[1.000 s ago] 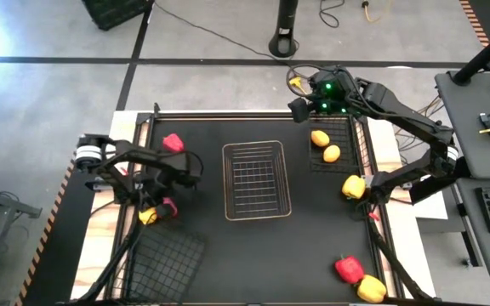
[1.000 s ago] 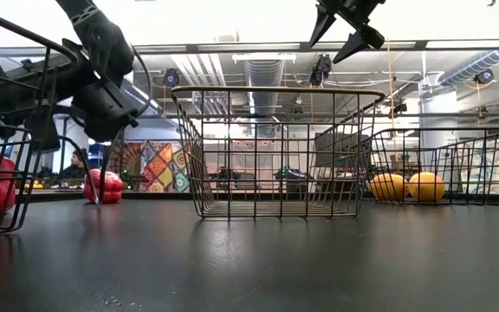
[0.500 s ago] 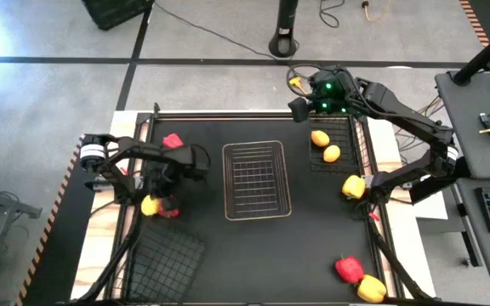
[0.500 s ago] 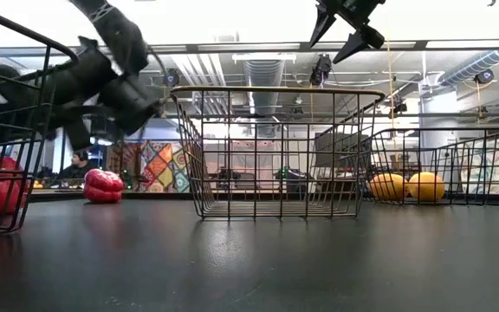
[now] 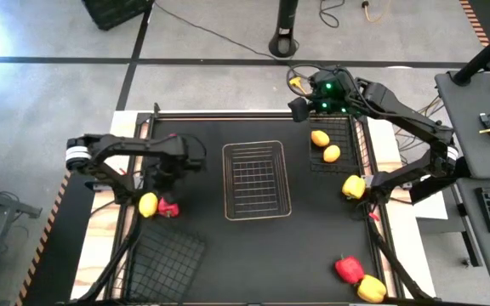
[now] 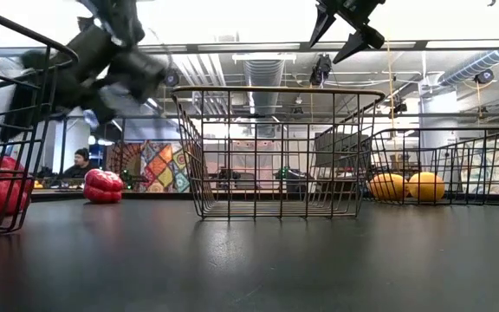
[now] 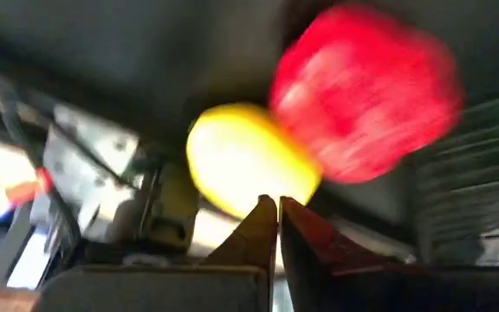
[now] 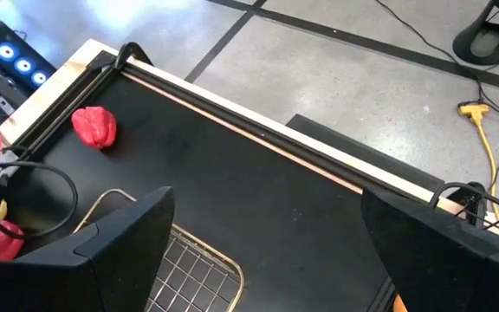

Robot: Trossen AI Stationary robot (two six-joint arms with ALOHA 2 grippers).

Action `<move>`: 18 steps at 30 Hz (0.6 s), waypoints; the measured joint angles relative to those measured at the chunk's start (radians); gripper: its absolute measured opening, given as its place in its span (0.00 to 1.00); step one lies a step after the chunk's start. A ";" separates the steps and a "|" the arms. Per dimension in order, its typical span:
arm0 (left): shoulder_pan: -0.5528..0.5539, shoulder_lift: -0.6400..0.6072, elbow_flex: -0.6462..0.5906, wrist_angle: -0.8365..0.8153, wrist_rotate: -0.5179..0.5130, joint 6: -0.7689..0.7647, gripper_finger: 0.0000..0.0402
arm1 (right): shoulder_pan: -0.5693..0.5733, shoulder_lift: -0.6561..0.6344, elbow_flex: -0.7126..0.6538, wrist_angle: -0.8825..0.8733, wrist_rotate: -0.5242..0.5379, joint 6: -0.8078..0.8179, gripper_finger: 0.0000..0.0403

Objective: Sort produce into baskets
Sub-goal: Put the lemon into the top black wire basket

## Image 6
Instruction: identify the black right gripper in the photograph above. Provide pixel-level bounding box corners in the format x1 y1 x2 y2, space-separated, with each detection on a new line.
310 0 386 65

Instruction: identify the red bell pepper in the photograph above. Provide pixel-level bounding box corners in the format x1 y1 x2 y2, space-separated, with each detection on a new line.
0 154 32 218
82 168 125 205

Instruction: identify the yellow lemon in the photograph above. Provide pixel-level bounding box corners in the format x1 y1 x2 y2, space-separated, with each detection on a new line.
368 172 410 202
407 171 446 203

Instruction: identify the person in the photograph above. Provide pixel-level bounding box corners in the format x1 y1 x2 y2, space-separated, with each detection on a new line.
61 146 99 179

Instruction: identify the black hanging cable reel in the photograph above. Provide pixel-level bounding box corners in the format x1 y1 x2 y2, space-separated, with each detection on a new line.
164 68 181 88
308 54 334 88
473 68 496 86

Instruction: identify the black wire basket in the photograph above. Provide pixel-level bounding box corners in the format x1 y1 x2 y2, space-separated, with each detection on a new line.
360 127 499 207
0 3 80 237

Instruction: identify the copper-rimmed wire basket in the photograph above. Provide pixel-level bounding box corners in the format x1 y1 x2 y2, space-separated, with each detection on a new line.
171 85 387 222

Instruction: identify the silver ventilation duct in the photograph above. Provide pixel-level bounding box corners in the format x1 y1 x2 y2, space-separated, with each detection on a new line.
437 48 499 88
243 58 286 118

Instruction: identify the colourful patchwork wall hanging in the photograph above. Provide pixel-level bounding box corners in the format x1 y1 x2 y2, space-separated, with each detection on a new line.
139 140 192 194

